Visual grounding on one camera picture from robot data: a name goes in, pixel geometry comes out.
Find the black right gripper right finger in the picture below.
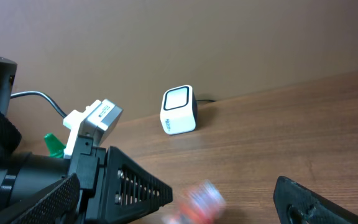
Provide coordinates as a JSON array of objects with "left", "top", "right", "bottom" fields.
[{"left": 273, "top": 176, "right": 358, "bottom": 224}]

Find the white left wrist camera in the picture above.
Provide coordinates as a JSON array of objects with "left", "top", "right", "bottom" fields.
[{"left": 63, "top": 99, "right": 123, "bottom": 159}]

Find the orange Kleenex tissue pack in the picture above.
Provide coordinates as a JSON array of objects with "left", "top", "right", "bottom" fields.
[{"left": 162, "top": 180, "right": 226, "bottom": 224}]

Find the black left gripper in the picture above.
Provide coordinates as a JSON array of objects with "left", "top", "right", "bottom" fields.
[{"left": 68, "top": 135, "right": 173, "bottom": 223}]

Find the red sauce bottle green cap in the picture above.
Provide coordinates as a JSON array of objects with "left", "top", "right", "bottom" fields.
[{"left": 44, "top": 133, "right": 66, "bottom": 159}]

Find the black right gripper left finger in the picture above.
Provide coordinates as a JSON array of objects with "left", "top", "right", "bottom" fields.
[{"left": 0, "top": 174, "right": 80, "bottom": 224}]

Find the white barcode scanner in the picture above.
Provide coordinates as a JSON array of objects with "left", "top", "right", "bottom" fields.
[{"left": 160, "top": 85, "right": 198, "bottom": 135}]

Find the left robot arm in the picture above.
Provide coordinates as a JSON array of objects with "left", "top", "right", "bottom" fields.
[{"left": 0, "top": 57, "right": 173, "bottom": 223}]

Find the black left camera cable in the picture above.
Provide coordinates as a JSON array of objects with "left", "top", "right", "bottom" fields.
[{"left": 10, "top": 90, "right": 68, "bottom": 119}]

